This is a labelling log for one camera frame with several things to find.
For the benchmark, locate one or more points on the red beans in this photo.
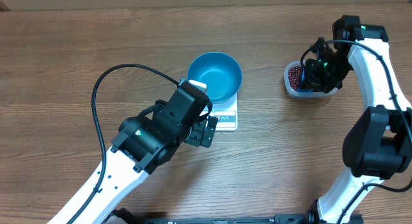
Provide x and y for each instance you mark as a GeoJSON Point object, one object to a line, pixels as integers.
{"type": "Point", "coordinates": [295, 76]}

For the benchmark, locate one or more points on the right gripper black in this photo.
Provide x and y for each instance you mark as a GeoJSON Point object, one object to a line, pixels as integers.
{"type": "Point", "coordinates": [315, 81]}

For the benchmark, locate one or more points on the blue bowl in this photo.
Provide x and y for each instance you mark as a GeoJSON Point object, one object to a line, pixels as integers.
{"type": "Point", "coordinates": [220, 72]}

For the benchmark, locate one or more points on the white kitchen scale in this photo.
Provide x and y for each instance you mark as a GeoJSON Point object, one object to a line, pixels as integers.
{"type": "Point", "coordinates": [227, 114]}

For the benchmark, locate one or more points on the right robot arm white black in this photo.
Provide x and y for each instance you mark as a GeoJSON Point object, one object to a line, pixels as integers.
{"type": "Point", "coordinates": [379, 144]}

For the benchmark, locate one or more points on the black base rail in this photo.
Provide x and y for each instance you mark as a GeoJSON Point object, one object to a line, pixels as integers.
{"type": "Point", "coordinates": [124, 216]}

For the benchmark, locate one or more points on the blue plastic scoop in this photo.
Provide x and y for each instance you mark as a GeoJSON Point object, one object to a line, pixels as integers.
{"type": "Point", "coordinates": [305, 84]}

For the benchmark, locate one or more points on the clear plastic container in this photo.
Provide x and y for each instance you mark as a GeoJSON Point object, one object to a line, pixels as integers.
{"type": "Point", "coordinates": [302, 94]}

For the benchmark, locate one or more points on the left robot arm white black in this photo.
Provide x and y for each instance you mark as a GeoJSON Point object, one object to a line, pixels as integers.
{"type": "Point", "coordinates": [143, 143]}

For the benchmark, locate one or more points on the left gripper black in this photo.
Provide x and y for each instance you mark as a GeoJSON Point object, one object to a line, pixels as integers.
{"type": "Point", "coordinates": [197, 138]}

